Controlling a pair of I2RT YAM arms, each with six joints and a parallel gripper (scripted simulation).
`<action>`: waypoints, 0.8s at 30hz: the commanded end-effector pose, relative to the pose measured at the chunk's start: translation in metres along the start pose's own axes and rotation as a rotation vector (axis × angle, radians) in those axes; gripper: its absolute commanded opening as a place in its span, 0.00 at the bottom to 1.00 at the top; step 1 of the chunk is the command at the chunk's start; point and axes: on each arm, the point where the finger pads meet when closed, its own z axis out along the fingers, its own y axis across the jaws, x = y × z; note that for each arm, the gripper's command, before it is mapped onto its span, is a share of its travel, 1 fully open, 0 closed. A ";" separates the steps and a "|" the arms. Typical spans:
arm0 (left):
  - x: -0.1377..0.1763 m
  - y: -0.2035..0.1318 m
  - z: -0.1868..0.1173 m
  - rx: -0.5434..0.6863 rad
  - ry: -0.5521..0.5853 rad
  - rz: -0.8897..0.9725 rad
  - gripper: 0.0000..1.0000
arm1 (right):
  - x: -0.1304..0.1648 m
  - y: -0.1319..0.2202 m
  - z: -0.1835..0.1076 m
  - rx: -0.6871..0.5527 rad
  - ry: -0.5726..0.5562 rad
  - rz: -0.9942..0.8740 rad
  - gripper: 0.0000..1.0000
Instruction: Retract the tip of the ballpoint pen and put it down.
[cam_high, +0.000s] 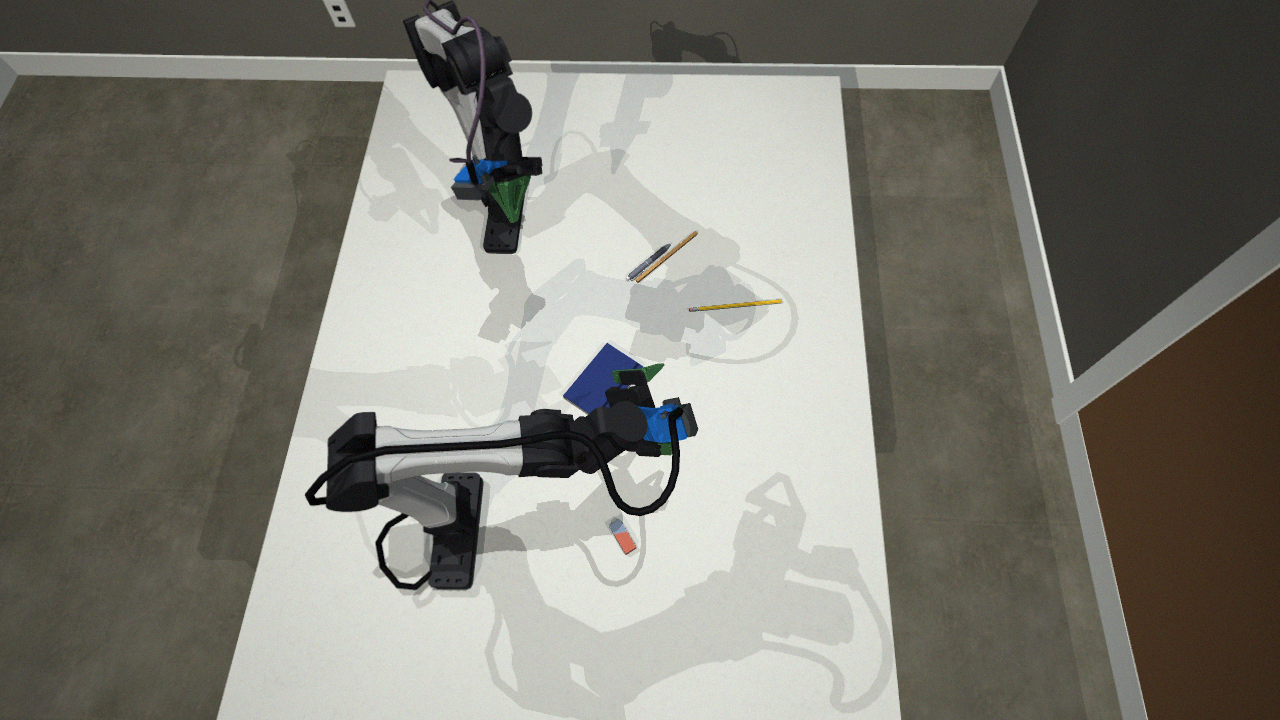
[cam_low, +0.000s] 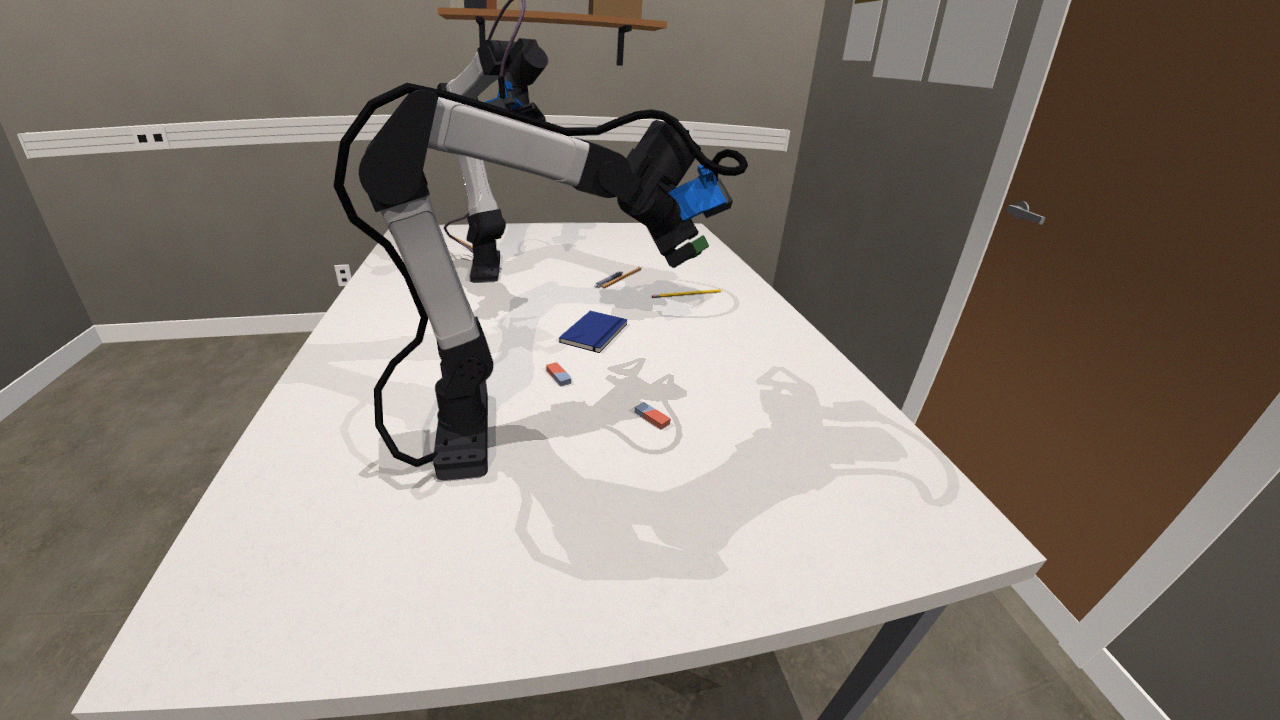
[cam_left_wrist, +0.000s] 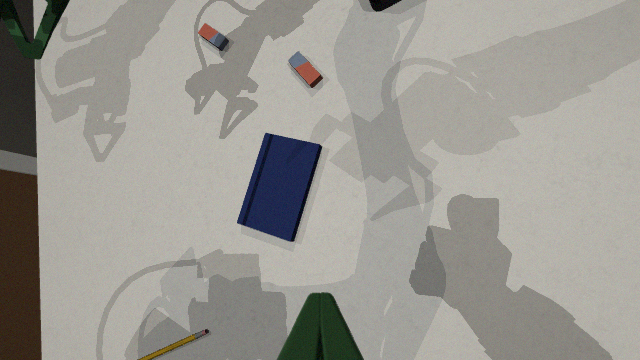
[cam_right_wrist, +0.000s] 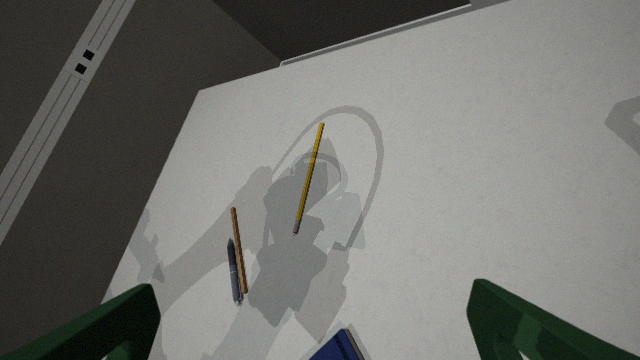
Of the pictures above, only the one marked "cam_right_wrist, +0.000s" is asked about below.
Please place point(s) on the yellow pencil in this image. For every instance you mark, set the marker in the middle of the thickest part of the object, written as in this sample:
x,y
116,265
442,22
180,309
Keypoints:
x,y
308,177

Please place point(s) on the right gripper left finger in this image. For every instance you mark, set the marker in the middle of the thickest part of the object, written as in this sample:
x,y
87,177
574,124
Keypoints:
x,y
123,328

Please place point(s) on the dark grey ballpoint pen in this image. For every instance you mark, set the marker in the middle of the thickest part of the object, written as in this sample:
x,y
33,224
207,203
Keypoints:
x,y
235,281

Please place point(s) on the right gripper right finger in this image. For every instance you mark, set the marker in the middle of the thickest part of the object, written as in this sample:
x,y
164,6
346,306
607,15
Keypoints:
x,y
503,324

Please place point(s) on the tan thin rod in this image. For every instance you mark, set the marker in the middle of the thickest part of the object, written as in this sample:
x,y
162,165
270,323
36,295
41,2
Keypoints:
x,y
239,252

